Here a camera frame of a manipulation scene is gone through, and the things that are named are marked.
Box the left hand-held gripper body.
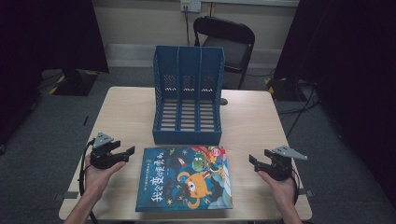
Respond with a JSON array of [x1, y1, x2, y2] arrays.
[[89, 132, 130, 171]]

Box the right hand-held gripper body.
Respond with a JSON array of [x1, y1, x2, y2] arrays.
[[262, 145, 308, 181]]

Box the blue cartoon picture book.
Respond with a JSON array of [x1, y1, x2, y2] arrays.
[[134, 146, 234, 213]]

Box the blue plastic file rack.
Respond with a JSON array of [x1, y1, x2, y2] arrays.
[[151, 45, 226, 146]]

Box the person's left hand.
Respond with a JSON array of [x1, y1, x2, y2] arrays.
[[83, 154, 127, 202]]

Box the person's right hand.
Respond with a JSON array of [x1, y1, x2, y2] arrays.
[[257, 171, 297, 210]]

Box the black stand base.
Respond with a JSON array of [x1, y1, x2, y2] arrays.
[[49, 68, 99, 97], [264, 77, 307, 102]]

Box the black curtain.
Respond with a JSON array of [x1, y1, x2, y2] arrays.
[[0, 0, 110, 147], [274, 0, 396, 200]]

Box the black folding chair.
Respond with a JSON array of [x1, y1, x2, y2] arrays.
[[192, 16, 256, 91]]

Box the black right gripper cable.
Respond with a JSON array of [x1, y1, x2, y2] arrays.
[[290, 169, 302, 206]]

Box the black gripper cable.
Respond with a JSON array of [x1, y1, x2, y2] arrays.
[[78, 139, 100, 224], [290, 169, 302, 206]]

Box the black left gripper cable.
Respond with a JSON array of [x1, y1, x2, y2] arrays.
[[78, 139, 100, 224]]

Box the black floor cable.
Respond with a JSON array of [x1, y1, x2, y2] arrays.
[[276, 83, 321, 139]]

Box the black wall socket cable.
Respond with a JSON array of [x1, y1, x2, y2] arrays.
[[184, 6, 191, 47]]

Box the white wall socket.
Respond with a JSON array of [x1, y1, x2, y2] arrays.
[[180, 0, 202, 13]]

